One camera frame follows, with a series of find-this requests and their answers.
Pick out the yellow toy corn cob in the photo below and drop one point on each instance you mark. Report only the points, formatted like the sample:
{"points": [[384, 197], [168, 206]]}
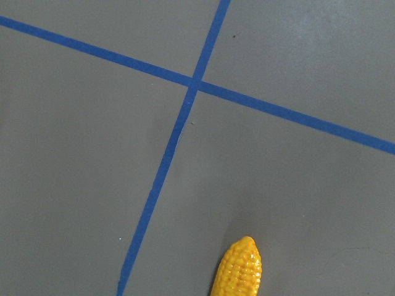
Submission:
{"points": [[240, 270]]}

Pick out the brown paper table mat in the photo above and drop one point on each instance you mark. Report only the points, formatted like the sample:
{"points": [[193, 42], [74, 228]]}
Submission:
{"points": [[140, 139]]}

